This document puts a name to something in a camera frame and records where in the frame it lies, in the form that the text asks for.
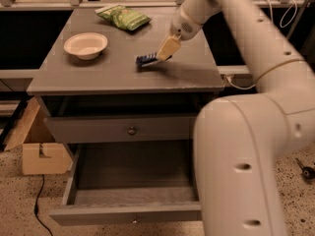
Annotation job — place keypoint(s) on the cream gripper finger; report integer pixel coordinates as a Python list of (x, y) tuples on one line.
[(169, 46)]

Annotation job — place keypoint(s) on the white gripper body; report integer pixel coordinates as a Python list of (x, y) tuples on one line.
[(181, 26)]

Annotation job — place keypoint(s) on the blue rxbar blueberry bar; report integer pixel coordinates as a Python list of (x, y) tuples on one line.
[(146, 60)]

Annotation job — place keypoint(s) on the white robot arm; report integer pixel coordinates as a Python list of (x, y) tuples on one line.
[(237, 138)]

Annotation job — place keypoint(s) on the grey wooden drawer cabinet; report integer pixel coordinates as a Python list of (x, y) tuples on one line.
[(111, 85)]

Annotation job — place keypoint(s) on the closed grey middle drawer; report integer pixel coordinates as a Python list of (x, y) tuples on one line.
[(81, 130)]

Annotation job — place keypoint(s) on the open grey bottom drawer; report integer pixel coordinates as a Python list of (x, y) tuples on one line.
[(130, 182)]

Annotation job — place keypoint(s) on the green chip bag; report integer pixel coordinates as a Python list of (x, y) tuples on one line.
[(123, 17)]

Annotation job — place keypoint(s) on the white paper bowl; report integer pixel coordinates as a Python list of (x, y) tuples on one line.
[(86, 46)]

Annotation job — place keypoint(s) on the cardboard box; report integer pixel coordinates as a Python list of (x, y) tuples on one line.
[(40, 153)]

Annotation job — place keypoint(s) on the black caster wheel tool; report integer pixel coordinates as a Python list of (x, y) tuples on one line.
[(307, 172)]

